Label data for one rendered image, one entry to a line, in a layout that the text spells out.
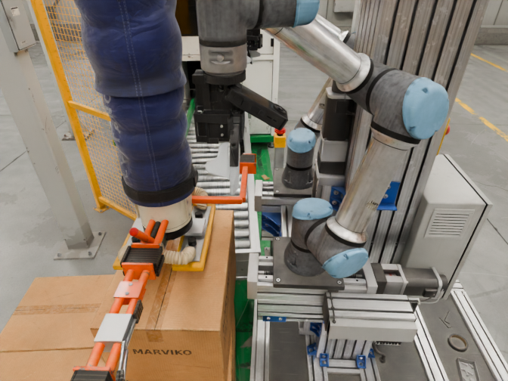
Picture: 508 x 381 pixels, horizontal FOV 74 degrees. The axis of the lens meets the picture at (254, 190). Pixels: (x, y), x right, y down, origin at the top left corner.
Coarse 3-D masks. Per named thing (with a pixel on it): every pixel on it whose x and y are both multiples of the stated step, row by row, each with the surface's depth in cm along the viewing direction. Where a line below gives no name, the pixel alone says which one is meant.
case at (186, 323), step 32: (224, 224) 144; (224, 256) 128; (160, 288) 116; (192, 288) 116; (224, 288) 116; (96, 320) 105; (160, 320) 105; (192, 320) 105; (224, 320) 114; (160, 352) 110; (192, 352) 109; (224, 352) 116
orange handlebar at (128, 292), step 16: (240, 192) 120; (160, 224) 106; (160, 240) 100; (128, 272) 89; (144, 272) 89; (128, 288) 84; (144, 288) 87; (128, 304) 84; (96, 352) 71; (112, 352) 71; (112, 368) 69
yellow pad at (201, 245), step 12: (192, 216) 127; (204, 216) 127; (204, 228) 121; (180, 240) 117; (192, 240) 112; (204, 240) 117; (204, 252) 112; (180, 264) 108; (192, 264) 108; (204, 264) 109
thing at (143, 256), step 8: (128, 248) 94; (136, 248) 96; (144, 248) 96; (152, 248) 96; (160, 248) 94; (128, 256) 93; (136, 256) 93; (144, 256) 93; (152, 256) 93; (160, 256) 94; (120, 264) 90; (128, 264) 89; (136, 264) 89; (144, 264) 89; (152, 264) 89; (160, 264) 94; (136, 272) 91; (152, 272) 90
